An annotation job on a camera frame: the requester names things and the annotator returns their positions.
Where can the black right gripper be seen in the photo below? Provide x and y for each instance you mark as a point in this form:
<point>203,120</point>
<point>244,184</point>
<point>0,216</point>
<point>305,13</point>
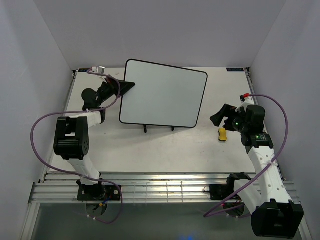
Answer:
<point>226,110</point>

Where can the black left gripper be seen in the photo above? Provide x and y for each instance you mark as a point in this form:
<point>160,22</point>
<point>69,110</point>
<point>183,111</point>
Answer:
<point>125,86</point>

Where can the yellow bone-shaped eraser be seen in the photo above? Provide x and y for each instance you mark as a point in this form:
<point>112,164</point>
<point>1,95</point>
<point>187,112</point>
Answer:
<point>222,134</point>

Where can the black framed whiteboard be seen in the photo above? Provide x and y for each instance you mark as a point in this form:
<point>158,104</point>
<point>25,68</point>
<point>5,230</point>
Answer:
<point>163,95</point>

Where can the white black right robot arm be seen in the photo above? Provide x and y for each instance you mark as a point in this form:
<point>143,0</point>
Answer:
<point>273,212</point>

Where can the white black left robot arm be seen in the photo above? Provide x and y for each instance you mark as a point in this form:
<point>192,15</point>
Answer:
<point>71,140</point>

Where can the blue table label right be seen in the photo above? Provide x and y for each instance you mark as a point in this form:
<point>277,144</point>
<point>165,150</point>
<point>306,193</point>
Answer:
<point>234,69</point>

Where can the blue table label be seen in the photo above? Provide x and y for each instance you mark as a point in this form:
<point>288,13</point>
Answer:
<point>84,70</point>
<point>234,69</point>

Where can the blue table label left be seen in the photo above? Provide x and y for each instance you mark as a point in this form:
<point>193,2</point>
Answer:
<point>84,70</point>

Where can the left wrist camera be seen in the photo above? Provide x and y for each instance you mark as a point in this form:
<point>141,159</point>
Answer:
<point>97,70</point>

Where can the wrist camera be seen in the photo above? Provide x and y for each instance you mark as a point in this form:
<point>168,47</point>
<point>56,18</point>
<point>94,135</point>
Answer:
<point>246,100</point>
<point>97,70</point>

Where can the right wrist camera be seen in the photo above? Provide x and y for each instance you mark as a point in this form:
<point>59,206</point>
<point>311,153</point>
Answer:
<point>246,100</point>

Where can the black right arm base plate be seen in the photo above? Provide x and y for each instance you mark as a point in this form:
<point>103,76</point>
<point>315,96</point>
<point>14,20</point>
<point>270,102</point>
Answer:
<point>217,191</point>

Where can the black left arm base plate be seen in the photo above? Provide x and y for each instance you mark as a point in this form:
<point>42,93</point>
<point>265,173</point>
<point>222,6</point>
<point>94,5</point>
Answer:
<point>98,192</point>

